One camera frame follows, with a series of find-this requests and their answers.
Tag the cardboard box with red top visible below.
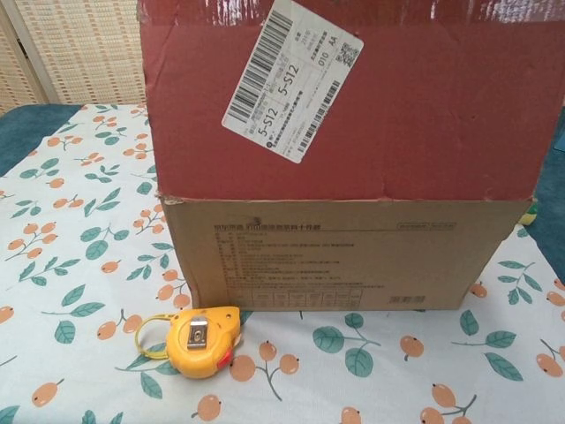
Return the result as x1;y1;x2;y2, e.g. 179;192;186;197
137;0;565;313

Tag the yellow tape measure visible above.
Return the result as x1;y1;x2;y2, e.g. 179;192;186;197
134;305;243;368

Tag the woven rattan folding screen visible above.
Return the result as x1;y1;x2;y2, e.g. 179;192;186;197
0;0;143;111

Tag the floral fruit print tablecloth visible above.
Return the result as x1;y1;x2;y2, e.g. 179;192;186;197
0;103;565;424

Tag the white shipping label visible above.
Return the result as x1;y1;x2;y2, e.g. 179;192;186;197
221;0;365;165

